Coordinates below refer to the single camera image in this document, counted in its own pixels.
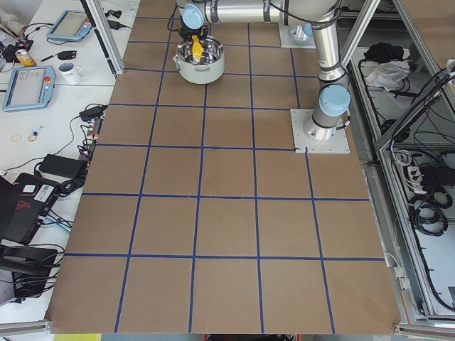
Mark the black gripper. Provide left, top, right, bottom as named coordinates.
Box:
left=178, top=25, right=208, bottom=41

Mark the yellow corn cob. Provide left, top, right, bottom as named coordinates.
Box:
left=191, top=35, right=203, bottom=63

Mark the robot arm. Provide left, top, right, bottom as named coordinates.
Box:
left=176, top=0, right=350, bottom=141

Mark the mint green cooking pot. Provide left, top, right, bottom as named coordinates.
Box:
left=173, top=36, right=225, bottom=85

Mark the blue teach pendant far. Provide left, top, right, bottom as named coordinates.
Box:
left=46, top=10, right=92, bottom=42

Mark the blue teach pendant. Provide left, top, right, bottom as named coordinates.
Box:
left=46, top=10, right=92, bottom=42
left=2, top=65, right=55, bottom=112

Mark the white mug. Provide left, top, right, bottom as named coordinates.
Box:
left=58, top=62, right=85, bottom=85

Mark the black power adapter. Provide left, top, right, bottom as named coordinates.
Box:
left=79, top=104, right=107, bottom=121

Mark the black power strip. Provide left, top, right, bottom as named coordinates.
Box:
left=77, top=117, right=104, bottom=162

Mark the black pen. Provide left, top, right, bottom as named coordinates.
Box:
left=41, top=53, right=58, bottom=62

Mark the blue teach pendant near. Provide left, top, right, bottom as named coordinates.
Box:
left=2, top=65, right=55, bottom=112

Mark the yellow drink can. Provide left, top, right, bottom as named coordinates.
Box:
left=15, top=49, right=37, bottom=67

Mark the black power brick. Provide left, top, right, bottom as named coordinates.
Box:
left=39, top=154, right=87, bottom=178

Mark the white crumpled cloth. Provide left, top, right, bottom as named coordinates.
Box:
left=365, top=61, right=410, bottom=91

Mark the aluminium frame post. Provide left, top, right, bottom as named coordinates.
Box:
left=80, top=0, right=124, bottom=77

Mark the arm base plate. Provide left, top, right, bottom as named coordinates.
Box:
left=290, top=109, right=350, bottom=154
left=278, top=23, right=316, bottom=49

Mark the black coiled cable bundle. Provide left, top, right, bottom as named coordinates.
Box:
left=408, top=198, right=449, bottom=236

